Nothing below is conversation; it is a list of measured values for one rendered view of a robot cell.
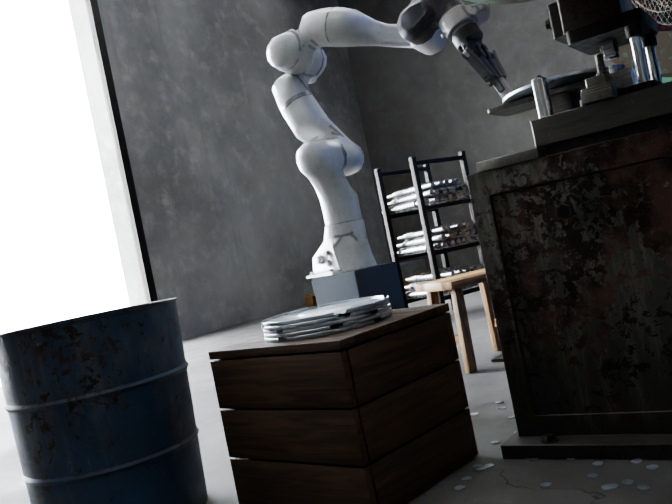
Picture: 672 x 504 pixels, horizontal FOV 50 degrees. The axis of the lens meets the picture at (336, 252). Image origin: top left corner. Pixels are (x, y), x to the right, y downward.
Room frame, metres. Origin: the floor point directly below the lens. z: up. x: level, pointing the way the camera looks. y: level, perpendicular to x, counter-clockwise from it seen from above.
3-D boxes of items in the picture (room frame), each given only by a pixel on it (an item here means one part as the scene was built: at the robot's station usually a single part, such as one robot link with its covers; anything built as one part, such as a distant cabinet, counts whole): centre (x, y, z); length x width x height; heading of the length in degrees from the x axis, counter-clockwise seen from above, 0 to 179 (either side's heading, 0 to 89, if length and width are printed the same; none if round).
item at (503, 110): (1.73, -0.57, 0.72); 0.25 x 0.14 x 0.14; 55
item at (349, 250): (2.12, -0.01, 0.52); 0.22 x 0.19 x 0.14; 44
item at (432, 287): (2.67, -0.47, 0.16); 0.34 x 0.24 x 0.34; 116
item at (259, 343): (1.59, 0.05, 0.18); 0.40 x 0.38 x 0.35; 48
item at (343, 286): (2.09, -0.04, 0.23); 0.18 x 0.18 x 0.45; 44
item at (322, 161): (2.06, -0.02, 0.71); 0.18 x 0.11 x 0.25; 144
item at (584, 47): (1.62, -0.72, 0.86); 0.20 x 0.16 x 0.05; 145
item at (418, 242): (4.27, -0.59, 0.47); 0.46 x 0.43 x 0.95; 35
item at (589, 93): (1.49, -0.62, 0.76); 0.17 x 0.06 x 0.10; 145
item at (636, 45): (1.52, -0.72, 0.81); 0.02 x 0.02 x 0.14
